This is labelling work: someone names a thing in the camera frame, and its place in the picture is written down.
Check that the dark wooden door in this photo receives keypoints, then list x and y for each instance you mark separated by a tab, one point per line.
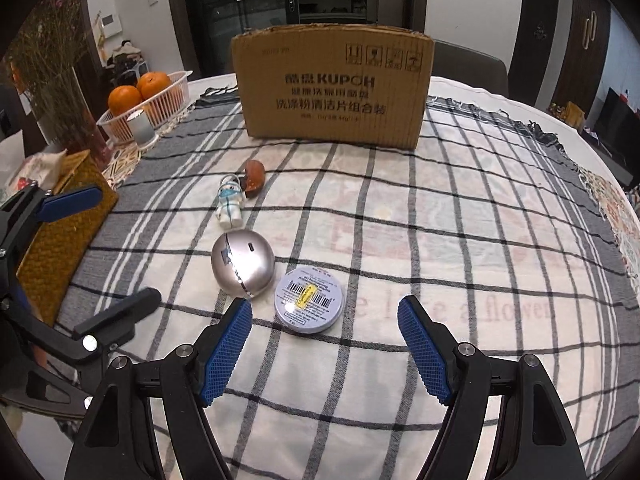
532	35

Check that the colourful patterned cloth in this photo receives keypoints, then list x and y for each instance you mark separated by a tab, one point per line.
615	210

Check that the grey white plaid tablecloth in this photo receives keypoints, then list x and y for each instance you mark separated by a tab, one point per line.
380	230

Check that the white stool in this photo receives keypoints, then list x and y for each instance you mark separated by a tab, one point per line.
127	65

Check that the dried pink flower bouquet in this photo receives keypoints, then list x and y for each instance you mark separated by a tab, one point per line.
50	35

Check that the small brown wooden piece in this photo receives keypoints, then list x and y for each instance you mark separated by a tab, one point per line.
255	177

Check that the glass vase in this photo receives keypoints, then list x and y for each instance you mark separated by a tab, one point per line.
75	120

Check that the round grey-blue tin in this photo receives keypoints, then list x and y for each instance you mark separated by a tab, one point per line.
310	300

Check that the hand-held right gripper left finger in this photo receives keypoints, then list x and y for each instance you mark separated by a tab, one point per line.
225	355

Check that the glass sliding door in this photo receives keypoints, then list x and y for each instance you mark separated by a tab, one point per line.
225	15

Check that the grey dining chair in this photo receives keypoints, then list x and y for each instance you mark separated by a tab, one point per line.
470	67

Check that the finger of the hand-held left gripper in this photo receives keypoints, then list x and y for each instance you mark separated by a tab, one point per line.
125	312
75	202

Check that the woven wicker tissue box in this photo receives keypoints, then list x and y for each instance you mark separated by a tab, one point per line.
65	240

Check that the orange fruit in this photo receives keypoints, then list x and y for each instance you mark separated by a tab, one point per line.
155	85
125	100

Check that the brown cardboard box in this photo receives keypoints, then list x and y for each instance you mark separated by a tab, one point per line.
330	105

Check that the television cabinet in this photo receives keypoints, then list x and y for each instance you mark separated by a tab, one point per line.
610	160

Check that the printed tissue pack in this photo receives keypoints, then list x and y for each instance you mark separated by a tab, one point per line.
35	172

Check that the white astronaut figure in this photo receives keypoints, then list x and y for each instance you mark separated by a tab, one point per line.
230	200

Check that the yellow gift box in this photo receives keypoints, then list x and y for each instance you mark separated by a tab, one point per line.
567	112

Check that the small white cup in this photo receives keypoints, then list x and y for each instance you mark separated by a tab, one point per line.
143	130

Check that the black television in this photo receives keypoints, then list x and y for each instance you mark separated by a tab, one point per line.
620	125

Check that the white wall panel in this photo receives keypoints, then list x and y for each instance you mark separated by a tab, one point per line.
112	25

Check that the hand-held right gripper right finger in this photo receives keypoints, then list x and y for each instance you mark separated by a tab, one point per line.
422	355

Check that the silver egg-shaped device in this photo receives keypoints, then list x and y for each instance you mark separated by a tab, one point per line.
245	260

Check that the white plastic basket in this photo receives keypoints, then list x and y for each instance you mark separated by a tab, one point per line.
167	105

